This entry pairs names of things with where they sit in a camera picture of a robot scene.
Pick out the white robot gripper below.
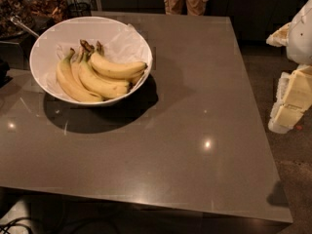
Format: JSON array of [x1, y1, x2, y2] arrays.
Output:
[[266, 0, 312, 134]]

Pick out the yellow banana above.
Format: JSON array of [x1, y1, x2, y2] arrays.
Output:
[[78, 52, 129, 99], [56, 49, 102, 102], [90, 42, 147, 79], [71, 48, 83, 88]]

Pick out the white paper bowl liner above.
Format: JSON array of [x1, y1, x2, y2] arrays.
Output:
[[37, 21, 153, 101]]

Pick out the white round bowl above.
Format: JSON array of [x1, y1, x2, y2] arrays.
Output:
[[29, 17, 153, 106]]

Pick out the glass jar of snacks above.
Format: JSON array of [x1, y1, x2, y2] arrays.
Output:
[[0, 0, 35, 39]]

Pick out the metal spoon handle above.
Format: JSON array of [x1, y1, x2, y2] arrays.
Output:
[[10, 16, 39, 38]]

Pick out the black cables on floor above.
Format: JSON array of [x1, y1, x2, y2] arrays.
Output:
[[0, 216, 37, 234]]

